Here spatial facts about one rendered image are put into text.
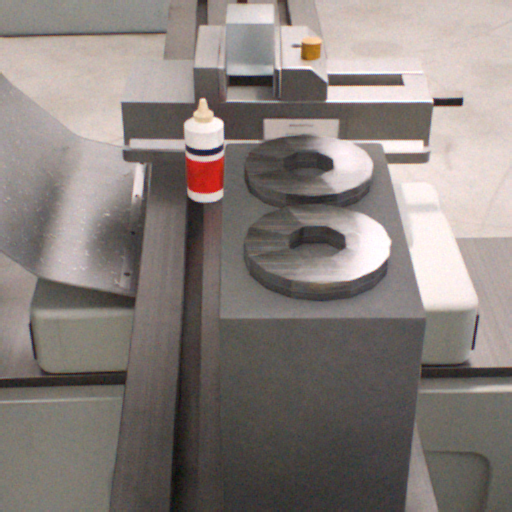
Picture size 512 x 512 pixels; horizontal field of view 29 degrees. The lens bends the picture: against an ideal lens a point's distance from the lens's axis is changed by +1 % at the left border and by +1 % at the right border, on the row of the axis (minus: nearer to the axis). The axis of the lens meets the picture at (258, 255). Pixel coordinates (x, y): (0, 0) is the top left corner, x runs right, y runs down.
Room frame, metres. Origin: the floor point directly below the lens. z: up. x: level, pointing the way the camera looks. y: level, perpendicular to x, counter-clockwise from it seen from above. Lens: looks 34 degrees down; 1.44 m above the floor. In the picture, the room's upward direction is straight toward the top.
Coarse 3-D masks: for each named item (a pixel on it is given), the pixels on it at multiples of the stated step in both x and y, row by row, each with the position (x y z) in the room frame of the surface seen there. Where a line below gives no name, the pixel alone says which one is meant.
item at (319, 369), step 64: (256, 192) 0.57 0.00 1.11; (320, 192) 0.56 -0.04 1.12; (384, 192) 0.58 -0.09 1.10; (256, 256) 0.48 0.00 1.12; (320, 256) 0.50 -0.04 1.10; (384, 256) 0.48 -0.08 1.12; (256, 320) 0.44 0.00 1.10; (320, 320) 0.44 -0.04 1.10; (384, 320) 0.44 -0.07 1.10; (256, 384) 0.44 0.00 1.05; (320, 384) 0.44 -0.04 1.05; (384, 384) 0.44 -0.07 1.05; (256, 448) 0.44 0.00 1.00; (320, 448) 0.44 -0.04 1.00; (384, 448) 0.44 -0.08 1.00
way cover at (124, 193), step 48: (0, 96) 1.08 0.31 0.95; (0, 144) 0.99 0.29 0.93; (48, 144) 1.06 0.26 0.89; (96, 144) 1.13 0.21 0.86; (0, 192) 0.90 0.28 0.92; (48, 192) 0.97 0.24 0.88; (144, 192) 1.03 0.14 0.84; (0, 240) 0.83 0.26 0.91; (48, 240) 0.88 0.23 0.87; (96, 240) 0.91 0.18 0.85; (96, 288) 0.82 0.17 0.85
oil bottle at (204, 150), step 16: (208, 112) 0.90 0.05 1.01; (192, 128) 0.89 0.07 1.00; (208, 128) 0.89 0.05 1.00; (192, 144) 0.88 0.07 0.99; (208, 144) 0.88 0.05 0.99; (192, 160) 0.89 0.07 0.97; (208, 160) 0.88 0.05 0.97; (192, 176) 0.89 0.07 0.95; (208, 176) 0.88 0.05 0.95; (192, 192) 0.89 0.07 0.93; (208, 192) 0.88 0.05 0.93
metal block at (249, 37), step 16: (240, 16) 1.03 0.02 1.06; (256, 16) 1.03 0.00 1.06; (272, 16) 1.03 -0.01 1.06; (240, 32) 1.01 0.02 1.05; (256, 32) 1.01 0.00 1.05; (272, 32) 1.01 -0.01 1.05; (240, 48) 1.01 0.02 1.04; (256, 48) 1.01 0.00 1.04; (272, 48) 1.01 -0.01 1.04; (240, 64) 1.01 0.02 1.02; (256, 64) 1.01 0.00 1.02; (272, 64) 1.01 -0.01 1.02
